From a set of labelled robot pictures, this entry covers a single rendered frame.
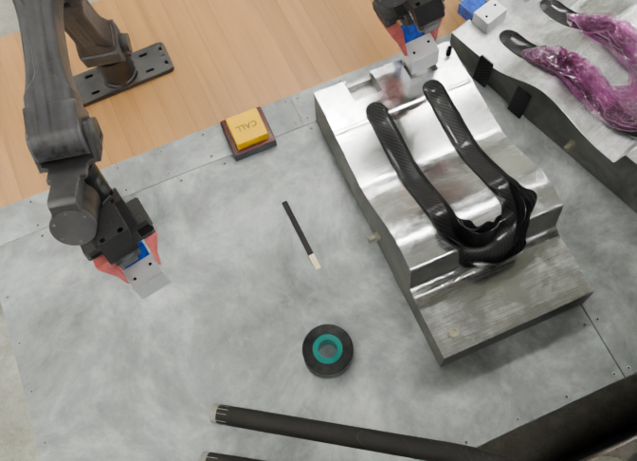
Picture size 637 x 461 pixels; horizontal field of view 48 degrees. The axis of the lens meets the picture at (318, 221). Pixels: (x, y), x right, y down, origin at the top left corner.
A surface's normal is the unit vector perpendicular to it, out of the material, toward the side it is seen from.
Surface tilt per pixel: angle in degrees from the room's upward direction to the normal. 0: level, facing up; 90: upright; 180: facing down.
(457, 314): 0
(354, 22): 0
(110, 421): 0
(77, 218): 64
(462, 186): 28
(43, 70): 15
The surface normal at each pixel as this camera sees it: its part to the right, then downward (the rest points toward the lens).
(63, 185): -0.13, -0.75
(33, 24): 0.00, -0.14
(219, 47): -0.04, -0.40
